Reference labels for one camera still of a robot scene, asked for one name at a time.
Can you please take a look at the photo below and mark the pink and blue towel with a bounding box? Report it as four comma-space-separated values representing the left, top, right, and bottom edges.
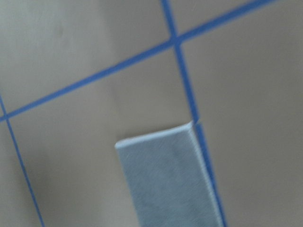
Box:
115, 122, 223, 227

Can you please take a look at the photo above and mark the blue tape line crosswise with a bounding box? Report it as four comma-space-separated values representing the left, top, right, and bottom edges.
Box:
0, 0, 271, 121

